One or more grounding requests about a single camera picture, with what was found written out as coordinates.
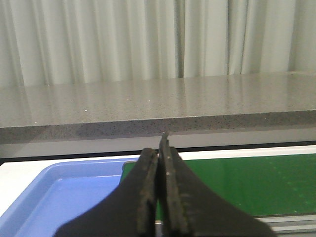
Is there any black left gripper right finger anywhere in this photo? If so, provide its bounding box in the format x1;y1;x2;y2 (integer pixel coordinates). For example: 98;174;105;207
158;132;276;237

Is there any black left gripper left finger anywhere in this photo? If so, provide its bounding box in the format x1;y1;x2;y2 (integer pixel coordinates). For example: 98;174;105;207
54;148;158;237

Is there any blue plastic tray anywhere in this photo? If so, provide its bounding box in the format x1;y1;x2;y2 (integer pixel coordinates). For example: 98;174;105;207
0;158;136;237

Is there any green conveyor belt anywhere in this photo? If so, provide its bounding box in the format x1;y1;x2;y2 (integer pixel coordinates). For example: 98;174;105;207
120;153;316;222

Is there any grey speckled stone countertop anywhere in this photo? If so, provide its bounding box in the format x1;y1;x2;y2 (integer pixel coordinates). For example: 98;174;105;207
0;72;316;144

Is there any white pleated curtain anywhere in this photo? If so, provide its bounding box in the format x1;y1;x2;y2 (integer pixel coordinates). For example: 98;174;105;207
0;0;316;87

